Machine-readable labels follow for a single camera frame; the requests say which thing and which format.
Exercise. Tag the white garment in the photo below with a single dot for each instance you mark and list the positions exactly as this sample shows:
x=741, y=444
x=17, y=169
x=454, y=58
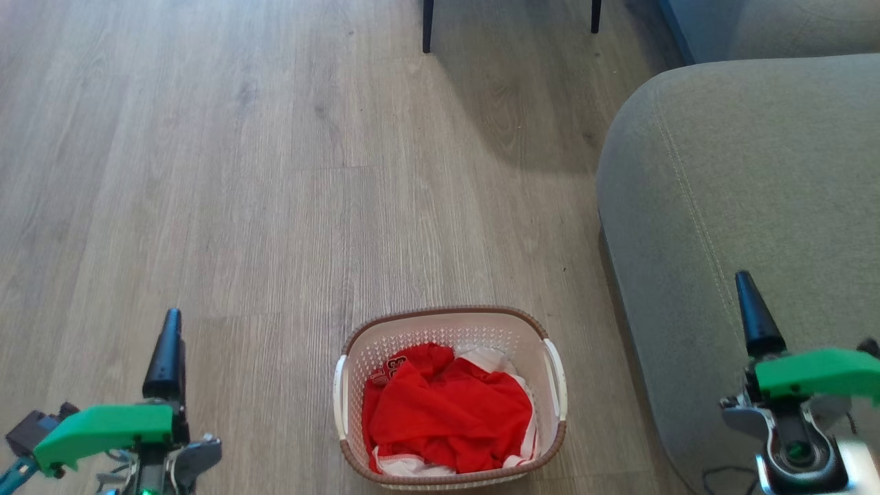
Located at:
x=492, y=357

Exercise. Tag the beige perforated laundry basket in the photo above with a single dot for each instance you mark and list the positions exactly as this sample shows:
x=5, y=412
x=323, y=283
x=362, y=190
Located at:
x=447, y=330

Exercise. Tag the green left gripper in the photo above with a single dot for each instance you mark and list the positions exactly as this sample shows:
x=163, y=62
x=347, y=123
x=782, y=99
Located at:
x=103, y=425

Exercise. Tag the grey fabric sofa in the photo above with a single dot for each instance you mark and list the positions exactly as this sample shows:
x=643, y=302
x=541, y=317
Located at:
x=722, y=179

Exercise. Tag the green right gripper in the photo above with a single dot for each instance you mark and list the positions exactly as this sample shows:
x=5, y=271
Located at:
x=818, y=375

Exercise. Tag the red jersey garment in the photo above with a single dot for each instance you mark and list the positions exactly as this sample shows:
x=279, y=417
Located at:
x=447, y=419

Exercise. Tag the grey chair with black legs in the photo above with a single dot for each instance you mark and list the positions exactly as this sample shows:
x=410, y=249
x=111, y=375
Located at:
x=427, y=27

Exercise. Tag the dark left wrist camera box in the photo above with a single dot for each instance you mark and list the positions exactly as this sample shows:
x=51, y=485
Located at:
x=31, y=430

